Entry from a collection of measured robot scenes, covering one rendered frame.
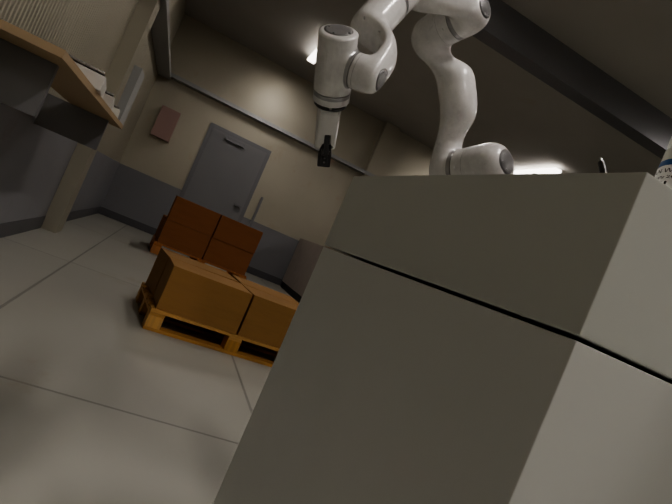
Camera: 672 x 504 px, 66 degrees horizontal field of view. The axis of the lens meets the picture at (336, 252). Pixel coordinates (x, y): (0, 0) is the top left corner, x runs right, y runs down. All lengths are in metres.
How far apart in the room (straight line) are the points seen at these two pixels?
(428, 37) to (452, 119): 0.23
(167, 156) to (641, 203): 9.00
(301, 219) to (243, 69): 2.80
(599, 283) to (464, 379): 0.16
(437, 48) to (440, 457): 1.17
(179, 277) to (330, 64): 2.25
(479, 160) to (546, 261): 0.88
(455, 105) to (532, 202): 0.90
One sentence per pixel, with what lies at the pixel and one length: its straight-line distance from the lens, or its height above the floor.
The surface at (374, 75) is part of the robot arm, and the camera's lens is 1.11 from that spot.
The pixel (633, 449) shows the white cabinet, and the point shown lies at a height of 0.75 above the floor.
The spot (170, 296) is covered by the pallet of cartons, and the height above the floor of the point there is 0.23.
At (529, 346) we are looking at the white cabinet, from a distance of 0.49.
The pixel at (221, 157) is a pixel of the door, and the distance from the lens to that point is 9.30.
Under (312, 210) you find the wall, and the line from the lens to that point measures 9.61.
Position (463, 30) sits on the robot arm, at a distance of 1.47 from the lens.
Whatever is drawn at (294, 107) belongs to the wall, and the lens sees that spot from 9.65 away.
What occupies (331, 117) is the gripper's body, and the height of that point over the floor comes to 1.09.
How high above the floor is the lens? 0.80
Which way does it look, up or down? 1 degrees up
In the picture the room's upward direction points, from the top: 23 degrees clockwise
